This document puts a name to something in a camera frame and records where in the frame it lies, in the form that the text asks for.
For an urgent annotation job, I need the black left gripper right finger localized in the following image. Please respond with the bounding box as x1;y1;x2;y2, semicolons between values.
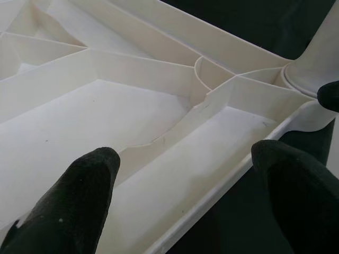
250;139;339;254

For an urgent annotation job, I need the white plastic table top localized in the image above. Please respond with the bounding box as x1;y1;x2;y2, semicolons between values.
0;0;338;254

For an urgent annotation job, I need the white plastic table leg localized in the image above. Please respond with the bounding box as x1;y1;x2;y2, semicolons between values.
283;0;339;97

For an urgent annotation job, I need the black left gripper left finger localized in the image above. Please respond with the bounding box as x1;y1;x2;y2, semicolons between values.
0;147;121;254

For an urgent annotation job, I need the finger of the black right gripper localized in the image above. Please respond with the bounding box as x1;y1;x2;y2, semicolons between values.
317;80;339;114

